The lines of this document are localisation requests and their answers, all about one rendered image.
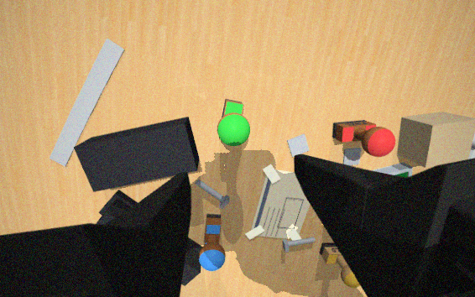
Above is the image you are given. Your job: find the grey metal bolt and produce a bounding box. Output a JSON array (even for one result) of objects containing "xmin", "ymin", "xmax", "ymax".
[
  {"xmin": 195, "ymin": 180, "xmax": 230, "ymax": 209},
  {"xmin": 283, "ymin": 237, "xmax": 316, "ymax": 252}
]

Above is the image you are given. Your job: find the green ink pad in grey tray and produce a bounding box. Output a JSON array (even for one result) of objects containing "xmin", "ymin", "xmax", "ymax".
[{"xmin": 373, "ymin": 162, "xmax": 413, "ymax": 177}]

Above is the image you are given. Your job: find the black rectangular block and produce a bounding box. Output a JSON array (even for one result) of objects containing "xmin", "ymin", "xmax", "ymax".
[
  {"xmin": 73, "ymin": 117, "xmax": 199, "ymax": 192},
  {"xmin": 97, "ymin": 190, "xmax": 203, "ymax": 286}
]

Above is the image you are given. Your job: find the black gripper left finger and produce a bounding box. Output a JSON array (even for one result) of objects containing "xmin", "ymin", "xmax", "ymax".
[{"xmin": 0, "ymin": 172, "xmax": 191, "ymax": 297}]

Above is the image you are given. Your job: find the rubber stamp with yellow knob handle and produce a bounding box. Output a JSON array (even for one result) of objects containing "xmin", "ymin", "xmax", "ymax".
[{"xmin": 319, "ymin": 243, "xmax": 360, "ymax": 288}]

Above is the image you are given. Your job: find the light grey flat bar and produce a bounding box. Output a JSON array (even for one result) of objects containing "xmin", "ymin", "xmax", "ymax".
[{"xmin": 50, "ymin": 38, "xmax": 125, "ymax": 166}]

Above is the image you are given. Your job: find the dark red rubber stamp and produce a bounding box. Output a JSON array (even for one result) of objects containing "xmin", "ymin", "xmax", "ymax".
[{"xmin": 332, "ymin": 120, "xmax": 395, "ymax": 157}]

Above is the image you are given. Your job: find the brown cube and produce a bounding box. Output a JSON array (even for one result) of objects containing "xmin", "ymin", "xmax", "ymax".
[{"xmin": 397, "ymin": 112, "xmax": 475, "ymax": 168}]

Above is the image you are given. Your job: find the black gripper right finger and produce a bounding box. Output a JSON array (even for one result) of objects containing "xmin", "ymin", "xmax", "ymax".
[{"xmin": 295, "ymin": 154, "xmax": 475, "ymax": 297}]

